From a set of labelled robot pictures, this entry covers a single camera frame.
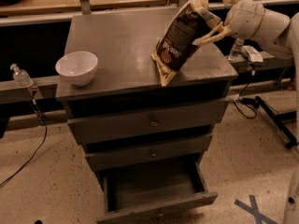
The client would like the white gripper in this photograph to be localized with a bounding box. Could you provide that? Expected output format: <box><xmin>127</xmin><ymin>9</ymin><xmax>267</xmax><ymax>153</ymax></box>
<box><xmin>192</xmin><ymin>0</ymin><xmax>291</xmax><ymax>49</ymax></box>

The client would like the brown chip bag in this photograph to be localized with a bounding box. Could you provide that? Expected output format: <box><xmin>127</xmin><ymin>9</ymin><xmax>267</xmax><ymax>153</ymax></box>
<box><xmin>151</xmin><ymin>0</ymin><xmax>222</xmax><ymax>87</ymax></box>

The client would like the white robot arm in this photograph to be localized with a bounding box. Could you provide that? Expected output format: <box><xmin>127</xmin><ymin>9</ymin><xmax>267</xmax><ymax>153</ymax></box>
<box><xmin>222</xmin><ymin>0</ymin><xmax>299</xmax><ymax>147</ymax></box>

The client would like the grey wooden drawer cabinet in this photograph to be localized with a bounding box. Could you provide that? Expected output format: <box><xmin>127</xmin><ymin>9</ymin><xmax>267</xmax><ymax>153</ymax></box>
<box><xmin>55</xmin><ymin>7</ymin><xmax>239</xmax><ymax>224</ymax></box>

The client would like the middle grey drawer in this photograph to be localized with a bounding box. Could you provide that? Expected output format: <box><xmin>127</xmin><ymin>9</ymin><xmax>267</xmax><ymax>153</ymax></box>
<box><xmin>85</xmin><ymin>133</ymin><xmax>212</xmax><ymax>172</ymax></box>

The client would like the top grey drawer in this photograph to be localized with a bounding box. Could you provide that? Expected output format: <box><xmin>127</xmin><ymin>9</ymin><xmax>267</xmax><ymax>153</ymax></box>
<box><xmin>68</xmin><ymin>98</ymin><xmax>228</xmax><ymax>145</ymax></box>

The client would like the bottom grey open drawer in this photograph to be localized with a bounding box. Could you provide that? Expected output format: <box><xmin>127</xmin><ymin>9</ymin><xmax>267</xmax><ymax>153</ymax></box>
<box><xmin>97</xmin><ymin>156</ymin><xmax>218</xmax><ymax>224</ymax></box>

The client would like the clear plastic water bottle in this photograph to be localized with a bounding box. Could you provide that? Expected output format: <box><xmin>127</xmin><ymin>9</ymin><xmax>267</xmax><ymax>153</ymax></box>
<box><xmin>228</xmin><ymin>38</ymin><xmax>244</xmax><ymax>62</ymax></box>

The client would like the white folded paper packet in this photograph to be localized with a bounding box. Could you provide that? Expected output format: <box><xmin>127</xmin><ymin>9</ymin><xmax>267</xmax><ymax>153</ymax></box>
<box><xmin>241</xmin><ymin>46</ymin><xmax>263</xmax><ymax>63</ymax></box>

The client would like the black stand leg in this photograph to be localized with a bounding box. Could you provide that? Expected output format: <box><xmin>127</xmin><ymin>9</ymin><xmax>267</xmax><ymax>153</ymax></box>
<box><xmin>255</xmin><ymin>96</ymin><xmax>298</xmax><ymax>149</ymax></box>

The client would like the white ceramic bowl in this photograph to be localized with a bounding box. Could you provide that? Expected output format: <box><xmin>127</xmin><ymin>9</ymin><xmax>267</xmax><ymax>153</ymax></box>
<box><xmin>55</xmin><ymin>51</ymin><xmax>98</xmax><ymax>86</ymax></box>

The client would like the blue tape cross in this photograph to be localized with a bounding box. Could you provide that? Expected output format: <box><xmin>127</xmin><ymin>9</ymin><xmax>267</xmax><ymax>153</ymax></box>
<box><xmin>235</xmin><ymin>195</ymin><xmax>278</xmax><ymax>224</ymax></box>

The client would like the clear hand sanitizer bottle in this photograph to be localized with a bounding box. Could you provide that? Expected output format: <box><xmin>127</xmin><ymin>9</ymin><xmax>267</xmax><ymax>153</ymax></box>
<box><xmin>10</xmin><ymin>63</ymin><xmax>34</xmax><ymax>88</ymax></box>

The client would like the grey metal rail right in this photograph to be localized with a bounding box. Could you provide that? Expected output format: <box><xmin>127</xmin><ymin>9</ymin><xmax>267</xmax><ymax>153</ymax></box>
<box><xmin>231</xmin><ymin>51</ymin><xmax>294</xmax><ymax>74</ymax></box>

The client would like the grey metal rail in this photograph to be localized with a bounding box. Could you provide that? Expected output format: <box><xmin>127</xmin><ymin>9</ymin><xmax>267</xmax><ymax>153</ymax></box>
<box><xmin>231</xmin><ymin>51</ymin><xmax>294</xmax><ymax>74</ymax></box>
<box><xmin>0</xmin><ymin>76</ymin><xmax>59</xmax><ymax>105</ymax></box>

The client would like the black power adapter with cable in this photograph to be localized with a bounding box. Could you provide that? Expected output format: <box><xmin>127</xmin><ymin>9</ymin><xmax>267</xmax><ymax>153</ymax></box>
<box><xmin>230</xmin><ymin>84</ymin><xmax>260</xmax><ymax>119</ymax></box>

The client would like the grey metal rail left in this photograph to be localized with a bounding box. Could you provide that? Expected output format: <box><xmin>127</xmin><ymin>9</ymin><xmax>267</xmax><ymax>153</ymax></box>
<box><xmin>0</xmin><ymin>76</ymin><xmax>59</xmax><ymax>105</ymax></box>

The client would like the black floor cable left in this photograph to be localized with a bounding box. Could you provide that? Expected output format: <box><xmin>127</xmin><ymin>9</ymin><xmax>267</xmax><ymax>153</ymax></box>
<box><xmin>0</xmin><ymin>100</ymin><xmax>49</xmax><ymax>189</ymax></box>

